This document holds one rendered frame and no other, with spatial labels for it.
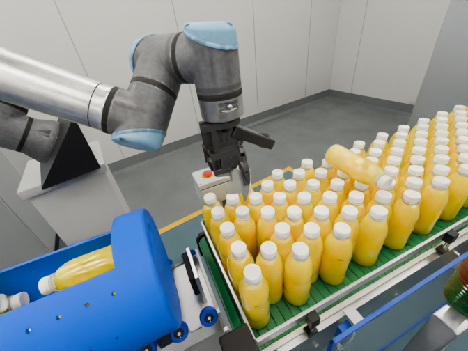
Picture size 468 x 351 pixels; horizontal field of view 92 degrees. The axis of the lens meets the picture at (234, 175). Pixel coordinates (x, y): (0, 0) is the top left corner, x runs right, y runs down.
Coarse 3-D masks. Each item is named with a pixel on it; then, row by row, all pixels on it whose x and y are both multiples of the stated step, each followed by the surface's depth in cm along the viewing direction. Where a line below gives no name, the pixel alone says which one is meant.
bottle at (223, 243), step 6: (234, 234) 60; (222, 240) 61; (228, 240) 60; (234, 240) 60; (240, 240) 62; (222, 246) 61; (228, 246) 60; (222, 252) 62; (228, 252) 61; (222, 258) 64; (222, 264) 66; (228, 276) 68
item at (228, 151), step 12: (204, 120) 48; (204, 132) 46; (216, 132) 47; (228, 132) 48; (204, 144) 51; (216, 144) 48; (228, 144) 50; (240, 144) 50; (204, 156) 54; (216, 156) 48; (228, 156) 49; (240, 156) 50; (216, 168) 50; (228, 168) 51
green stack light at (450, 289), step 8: (456, 272) 34; (448, 280) 36; (456, 280) 33; (448, 288) 35; (456, 288) 33; (464, 288) 32; (448, 296) 35; (456, 296) 33; (464, 296) 32; (456, 304) 34; (464, 304) 33; (464, 312) 33
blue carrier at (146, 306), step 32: (128, 224) 46; (64, 256) 58; (128, 256) 41; (160, 256) 53; (0, 288) 55; (32, 288) 58; (96, 288) 39; (128, 288) 40; (160, 288) 41; (0, 320) 35; (32, 320) 36; (64, 320) 37; (96, 320) 38; (128, 320) 39; (160, 320) 42
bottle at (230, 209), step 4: (228, 204) 70; (232, 204) 70; (236, 204) 70; (240, 204) 72; (224, 208) 73; (228, 208) 71; (232, 208) 70; (236, 208) 70; (228, 212) 71; (232, 212) 70; (228, 216) 71; (232, 216) 71; (232, 220) 72
